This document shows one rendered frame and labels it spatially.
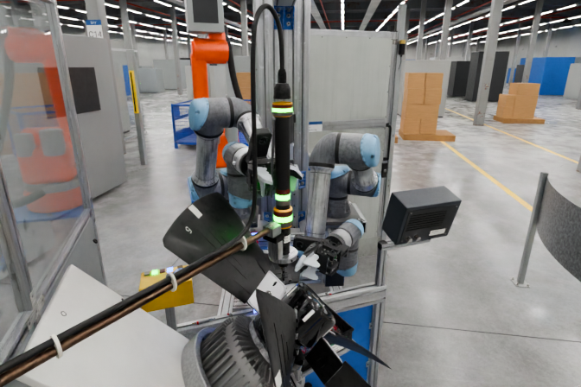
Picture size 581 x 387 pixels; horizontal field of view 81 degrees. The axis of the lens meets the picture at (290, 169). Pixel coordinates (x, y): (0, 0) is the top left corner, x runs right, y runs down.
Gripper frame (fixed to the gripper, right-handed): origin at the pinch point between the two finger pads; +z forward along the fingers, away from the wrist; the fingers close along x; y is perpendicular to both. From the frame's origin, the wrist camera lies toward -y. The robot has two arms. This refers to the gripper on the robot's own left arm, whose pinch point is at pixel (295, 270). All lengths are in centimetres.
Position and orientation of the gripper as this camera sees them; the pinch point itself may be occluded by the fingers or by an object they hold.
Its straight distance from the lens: 101.2
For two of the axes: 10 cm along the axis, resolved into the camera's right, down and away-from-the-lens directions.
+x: -0.8, 9.3, 3.5
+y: 8.1, 2.7, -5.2
